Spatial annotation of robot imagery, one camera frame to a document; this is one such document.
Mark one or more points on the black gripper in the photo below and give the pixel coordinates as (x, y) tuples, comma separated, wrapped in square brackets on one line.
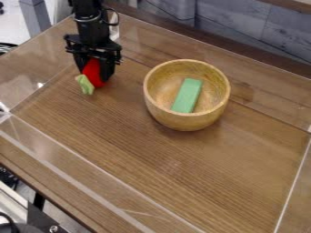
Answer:
[(92, 43)]

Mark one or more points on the red felt fruit green stem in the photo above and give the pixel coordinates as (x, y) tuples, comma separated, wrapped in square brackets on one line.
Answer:
[(90, 78)]

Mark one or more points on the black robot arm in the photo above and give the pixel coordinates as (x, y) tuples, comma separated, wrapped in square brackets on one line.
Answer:
[(88, 8)]

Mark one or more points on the wooden bowl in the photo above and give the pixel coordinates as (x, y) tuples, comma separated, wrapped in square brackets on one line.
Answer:
[(161, 87)]

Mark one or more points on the green rectangular block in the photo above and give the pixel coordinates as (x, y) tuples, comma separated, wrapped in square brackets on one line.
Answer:
[(185, 101)]

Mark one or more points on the clear acrylic corner bracket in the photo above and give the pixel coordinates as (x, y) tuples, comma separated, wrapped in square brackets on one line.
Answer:
[(114, 27)]

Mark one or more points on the black metal bracket with bolt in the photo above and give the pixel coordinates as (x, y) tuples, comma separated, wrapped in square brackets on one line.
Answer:
[(42, 221)]

